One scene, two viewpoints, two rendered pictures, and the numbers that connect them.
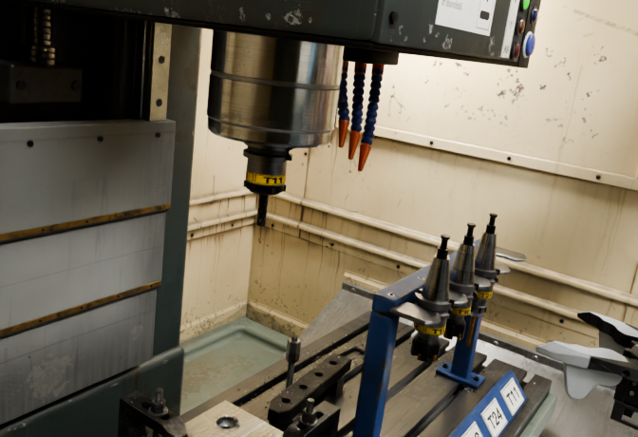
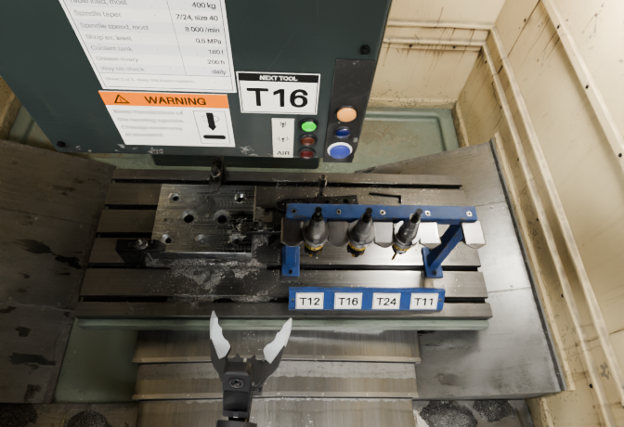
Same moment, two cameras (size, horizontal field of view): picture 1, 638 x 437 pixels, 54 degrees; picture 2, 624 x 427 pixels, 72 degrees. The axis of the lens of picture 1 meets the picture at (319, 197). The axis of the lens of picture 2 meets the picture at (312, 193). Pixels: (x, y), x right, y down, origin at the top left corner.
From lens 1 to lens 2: 99 cm
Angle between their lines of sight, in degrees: 58
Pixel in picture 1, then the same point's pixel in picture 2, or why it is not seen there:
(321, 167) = (526, 41)
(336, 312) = (465, 155)
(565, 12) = not seen: outside the picture
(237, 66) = not seen: hidden behind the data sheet
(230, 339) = (425, 120)
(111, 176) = not seen: hidden behind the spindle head
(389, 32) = (65, 148)
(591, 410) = (518, 353)
